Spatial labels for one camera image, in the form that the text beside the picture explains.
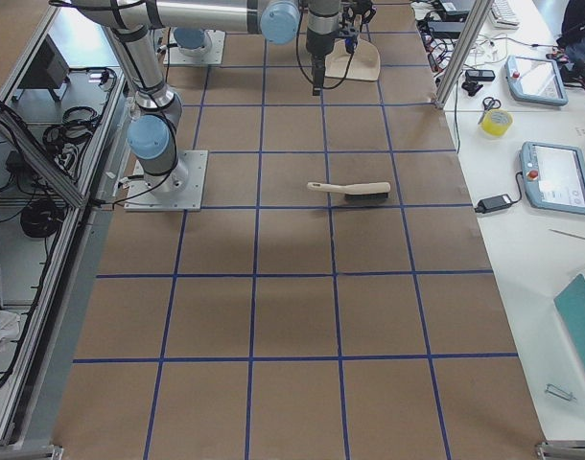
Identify yellow tape roll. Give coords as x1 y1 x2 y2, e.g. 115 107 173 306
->
480 109 513 137

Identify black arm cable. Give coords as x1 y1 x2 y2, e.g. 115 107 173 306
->
294 18 356 91

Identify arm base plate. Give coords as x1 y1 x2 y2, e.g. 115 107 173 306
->
124 150 208 212
160 28 225 67

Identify near teach pendant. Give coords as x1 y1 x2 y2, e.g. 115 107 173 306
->
520 141 585 216

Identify beige plastic dustpan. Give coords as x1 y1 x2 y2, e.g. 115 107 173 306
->
325 38 381 81

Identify black webcam on table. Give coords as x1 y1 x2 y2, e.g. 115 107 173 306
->
461 69 495 97

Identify beige hand brush black bristles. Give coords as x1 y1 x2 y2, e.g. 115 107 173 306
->
307 182 391 200

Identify black power adapter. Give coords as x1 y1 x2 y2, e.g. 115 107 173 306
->
475 194 513 214

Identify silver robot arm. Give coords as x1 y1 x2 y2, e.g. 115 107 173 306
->
50 1 375 112
157 1 340 96

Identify far teach pendant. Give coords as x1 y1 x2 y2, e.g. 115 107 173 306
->
504 56 569 106

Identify aluminium frame post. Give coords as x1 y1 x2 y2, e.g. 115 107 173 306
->
433 0 492 109

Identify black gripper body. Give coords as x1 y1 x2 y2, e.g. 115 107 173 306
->
342 0 375 24
311 55 325 89

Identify teal notebook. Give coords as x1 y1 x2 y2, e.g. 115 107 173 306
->
554 273 585 371

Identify teach pendant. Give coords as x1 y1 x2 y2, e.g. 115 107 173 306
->
520 141 585 216
504 56 569 106

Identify scissors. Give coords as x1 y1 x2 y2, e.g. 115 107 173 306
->
478 97 502 125

